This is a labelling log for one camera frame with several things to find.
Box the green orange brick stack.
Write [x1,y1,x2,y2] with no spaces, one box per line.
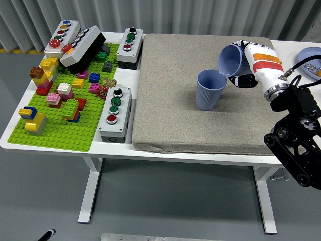
[61,98,87,124]

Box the metal bracket under table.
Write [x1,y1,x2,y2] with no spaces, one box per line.
[270,168,289,181]

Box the blue plate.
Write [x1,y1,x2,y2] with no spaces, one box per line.
[297,46,321,81]

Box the white control box black base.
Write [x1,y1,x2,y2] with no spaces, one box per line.
[59,25,107,75]

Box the grey-brown mat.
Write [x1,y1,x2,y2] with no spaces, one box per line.
[131,33,298,156]

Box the grey metal plate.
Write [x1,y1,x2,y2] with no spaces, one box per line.
[100,232,226,241]

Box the pink white red brick stack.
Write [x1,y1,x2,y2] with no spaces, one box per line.
[46,92,63,109]

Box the blue ribbed cup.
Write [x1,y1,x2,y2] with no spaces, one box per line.
[196,69,228,111]
[217,44,251,78]

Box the grey curtain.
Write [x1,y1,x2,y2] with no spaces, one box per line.
[0,0,321,54]

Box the yellow white brick stack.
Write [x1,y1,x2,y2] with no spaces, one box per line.
[40,57,60,81]

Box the green brick baseplate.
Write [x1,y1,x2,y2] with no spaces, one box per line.
[7,42,121,153]

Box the four-button grey control box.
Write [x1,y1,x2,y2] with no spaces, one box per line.
[116,27,144,70]
[98,86,133,144]

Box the red valve handwheel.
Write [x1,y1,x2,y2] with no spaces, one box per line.
[97,86,109,99]

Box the five-button white control box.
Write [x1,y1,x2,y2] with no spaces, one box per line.
[44,19,81,60]

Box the blue yellow grey brick stack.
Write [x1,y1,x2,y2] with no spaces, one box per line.
[18,106,48,137]

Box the brown yellow red brick tower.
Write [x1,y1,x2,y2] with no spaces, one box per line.
[29,66,54,96]

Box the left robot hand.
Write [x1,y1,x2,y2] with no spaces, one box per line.
[37,228,56,241]

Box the white table leg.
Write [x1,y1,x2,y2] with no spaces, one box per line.
[77,157,103,224]
[252,165,278,235]

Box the brass valve fitting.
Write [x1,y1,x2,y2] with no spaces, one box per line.
[102,77,117,88]

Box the yellow floor tape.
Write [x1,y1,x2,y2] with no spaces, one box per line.
[0,49,45,54]

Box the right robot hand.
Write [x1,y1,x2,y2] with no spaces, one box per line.
[227,39,286,92]

